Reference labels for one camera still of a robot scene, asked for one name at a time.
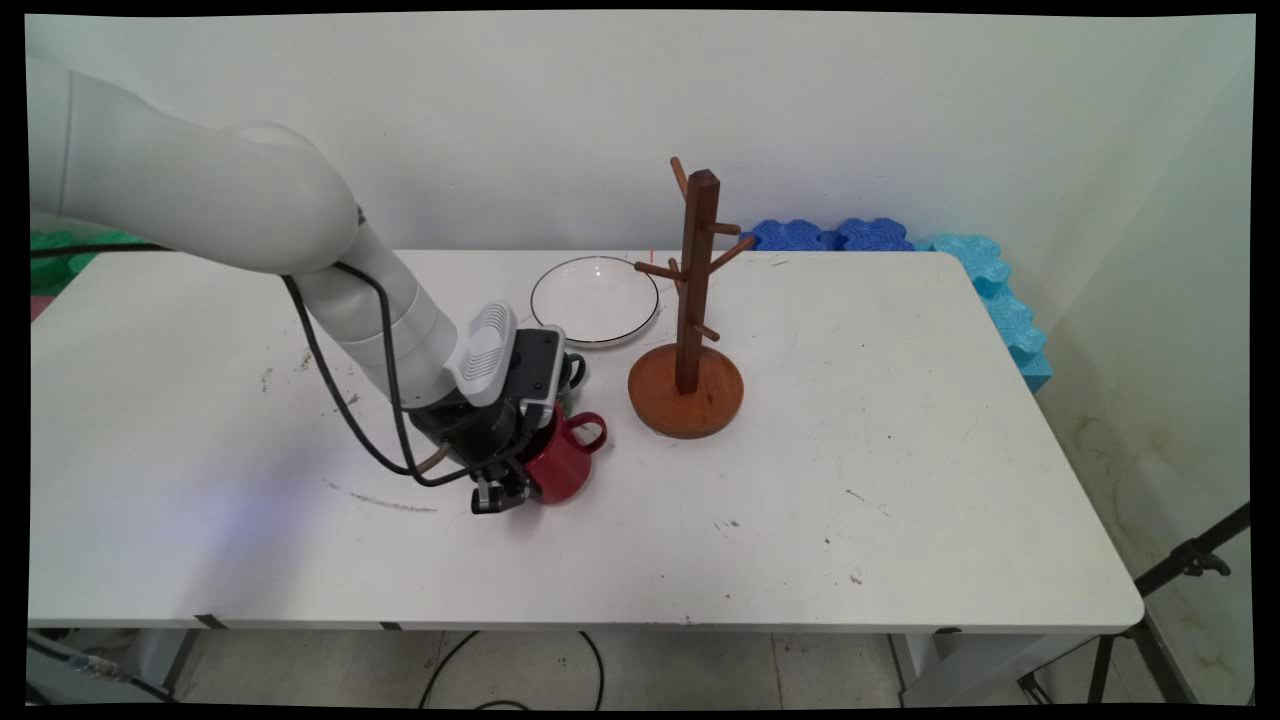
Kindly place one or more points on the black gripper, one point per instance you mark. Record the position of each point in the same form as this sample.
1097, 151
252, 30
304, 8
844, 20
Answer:
465, 430

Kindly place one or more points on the red ceramic mug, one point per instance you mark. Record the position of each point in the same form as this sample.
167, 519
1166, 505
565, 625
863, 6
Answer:
560, 460

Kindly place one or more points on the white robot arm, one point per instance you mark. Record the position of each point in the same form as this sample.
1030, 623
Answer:
200, 190

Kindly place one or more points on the white plate with black rim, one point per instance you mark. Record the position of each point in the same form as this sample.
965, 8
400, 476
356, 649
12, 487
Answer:
595, 300

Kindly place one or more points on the wooden mug tree stand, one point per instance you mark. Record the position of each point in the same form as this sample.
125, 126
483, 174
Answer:
693, 300

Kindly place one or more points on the dark blue foam block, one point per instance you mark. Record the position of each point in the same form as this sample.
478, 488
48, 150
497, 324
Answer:
790, 235
875, 235

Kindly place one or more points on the pink foam block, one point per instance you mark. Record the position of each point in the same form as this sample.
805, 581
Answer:
40, 306

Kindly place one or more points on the light blue foam block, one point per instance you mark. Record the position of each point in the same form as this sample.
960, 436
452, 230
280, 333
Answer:
1020, 335
970, 260

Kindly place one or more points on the black tripod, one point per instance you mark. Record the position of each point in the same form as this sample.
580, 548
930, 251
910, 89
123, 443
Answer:
1190, 555

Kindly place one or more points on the black camera bracket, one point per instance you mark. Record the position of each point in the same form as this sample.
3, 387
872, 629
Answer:
538, 365

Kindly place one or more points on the white vented camera housing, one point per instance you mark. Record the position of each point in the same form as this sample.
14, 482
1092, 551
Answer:
485, 350

